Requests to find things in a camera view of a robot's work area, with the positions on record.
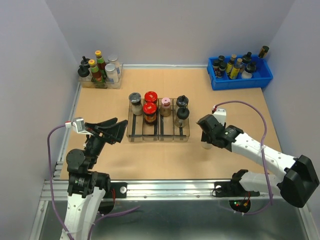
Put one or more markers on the silver lid jar front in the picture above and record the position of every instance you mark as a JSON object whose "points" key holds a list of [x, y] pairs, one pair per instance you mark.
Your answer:
{"points": [[111, 72]]}

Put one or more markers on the clear corner storage box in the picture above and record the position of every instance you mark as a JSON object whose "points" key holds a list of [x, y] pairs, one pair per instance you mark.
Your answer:
{"points": [[100, 85]]}

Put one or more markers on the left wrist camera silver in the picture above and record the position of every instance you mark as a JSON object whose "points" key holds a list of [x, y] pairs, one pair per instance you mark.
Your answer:
{"points": [[77, 125]]}

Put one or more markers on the clear bin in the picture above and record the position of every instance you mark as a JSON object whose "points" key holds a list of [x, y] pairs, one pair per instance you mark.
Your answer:
{"points": [[165, 124], [134, 130], [181, 134], [150, 132]]}

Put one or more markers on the red lid sauce jar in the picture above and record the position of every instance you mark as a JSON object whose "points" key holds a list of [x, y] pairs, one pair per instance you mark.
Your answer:
{"points": [[150, 110], [151, 97]]}

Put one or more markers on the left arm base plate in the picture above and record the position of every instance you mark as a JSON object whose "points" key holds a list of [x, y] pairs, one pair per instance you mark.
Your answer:
{"points": [[118, 188]]}

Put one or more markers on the chili sauce bottle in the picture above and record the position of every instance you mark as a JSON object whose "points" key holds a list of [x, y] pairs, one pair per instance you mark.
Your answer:
{"points": [[100, 62], [95, 71]]}

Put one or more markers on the white powder jar black lid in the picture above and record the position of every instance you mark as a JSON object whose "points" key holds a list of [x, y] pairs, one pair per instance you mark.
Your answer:
{"points": [[136, 103]]}

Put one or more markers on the chili sauce bottle back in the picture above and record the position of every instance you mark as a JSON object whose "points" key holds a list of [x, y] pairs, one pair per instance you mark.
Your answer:
{"points": [[100, 62]]}

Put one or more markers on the yellow lid spice jar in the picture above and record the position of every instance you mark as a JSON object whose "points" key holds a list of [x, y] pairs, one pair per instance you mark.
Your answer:
{"points": [[206, 145]]}

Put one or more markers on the black cap spice jar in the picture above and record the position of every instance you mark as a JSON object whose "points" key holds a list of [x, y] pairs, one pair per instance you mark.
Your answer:
{"points": [[182, 101]]}

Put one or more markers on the black knob bottle back left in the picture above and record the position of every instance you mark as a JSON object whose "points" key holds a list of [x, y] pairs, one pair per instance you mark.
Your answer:
{"points": [[85, 62]]}

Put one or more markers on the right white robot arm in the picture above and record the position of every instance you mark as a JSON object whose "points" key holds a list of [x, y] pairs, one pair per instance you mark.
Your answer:
{"points": [[292, 178]]}

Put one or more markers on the red lid sauce jar front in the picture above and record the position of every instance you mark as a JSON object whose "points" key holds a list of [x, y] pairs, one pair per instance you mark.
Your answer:
{"points": [[150, 110]]}

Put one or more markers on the red lid sauce jar back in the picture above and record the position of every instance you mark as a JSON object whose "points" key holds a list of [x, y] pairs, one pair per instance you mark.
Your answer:
{"points": [[151, 97]]}

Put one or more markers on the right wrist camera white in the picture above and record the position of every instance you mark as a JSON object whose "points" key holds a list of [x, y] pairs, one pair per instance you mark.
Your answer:
{"points": [[220, 114]]}

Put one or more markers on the chili sauce bottle front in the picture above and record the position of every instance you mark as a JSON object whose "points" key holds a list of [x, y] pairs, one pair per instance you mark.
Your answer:
{"points": [[95, 71]]}

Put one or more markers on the blue plastic bin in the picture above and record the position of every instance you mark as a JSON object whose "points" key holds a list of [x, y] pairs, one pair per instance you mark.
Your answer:
{"points": [[260, 78]]}

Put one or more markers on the aluminium rail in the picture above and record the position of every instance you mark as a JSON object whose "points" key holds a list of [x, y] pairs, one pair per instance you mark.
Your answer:
{"points": [[143, 190]]}

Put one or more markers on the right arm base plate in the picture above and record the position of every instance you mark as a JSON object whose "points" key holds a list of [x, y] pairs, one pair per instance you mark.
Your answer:
{"points": [[224, 189]]}

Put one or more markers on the silver lid jar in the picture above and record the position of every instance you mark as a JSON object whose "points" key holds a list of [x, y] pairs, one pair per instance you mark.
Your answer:
{"points": [[111, 72], [113, 59]]}

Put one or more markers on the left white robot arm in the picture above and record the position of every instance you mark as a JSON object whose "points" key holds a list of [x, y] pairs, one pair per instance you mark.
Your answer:
{"points": [[86, 187]]}

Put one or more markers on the black knob bottle front left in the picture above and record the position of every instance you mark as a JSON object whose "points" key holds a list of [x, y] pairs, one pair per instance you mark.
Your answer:
{"points": [[84, 73]]}

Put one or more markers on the silver lid jar back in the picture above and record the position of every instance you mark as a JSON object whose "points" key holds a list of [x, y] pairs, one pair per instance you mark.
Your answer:
{"points": [[113, 59]]}

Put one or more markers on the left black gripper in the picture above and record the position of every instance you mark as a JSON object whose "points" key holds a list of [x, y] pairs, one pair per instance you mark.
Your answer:
{"points": [[114, 132]]}

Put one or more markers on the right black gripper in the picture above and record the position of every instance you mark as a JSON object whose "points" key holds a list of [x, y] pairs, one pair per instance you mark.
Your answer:
{"points": [[205, 137]]}

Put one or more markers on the dark bottle behind blue bin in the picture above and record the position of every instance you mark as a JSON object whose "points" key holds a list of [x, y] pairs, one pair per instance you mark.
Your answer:
{"points": [[263, 52]]}

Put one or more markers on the black knob bottle in bin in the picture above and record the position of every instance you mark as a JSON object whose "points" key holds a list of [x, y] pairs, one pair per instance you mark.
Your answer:
{"points": [[248, 66]]}

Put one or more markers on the yellow label bottle in bin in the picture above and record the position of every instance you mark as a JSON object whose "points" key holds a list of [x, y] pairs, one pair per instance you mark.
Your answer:
{"points": [[233, 66]]}

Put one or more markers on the black knob lid bottle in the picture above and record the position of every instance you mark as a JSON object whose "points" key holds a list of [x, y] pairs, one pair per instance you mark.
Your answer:
{"points": [[182, 115]]}

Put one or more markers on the pink lid spice jar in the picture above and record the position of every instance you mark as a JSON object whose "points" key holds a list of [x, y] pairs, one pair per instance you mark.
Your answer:
{"points": [[165, 107]]}

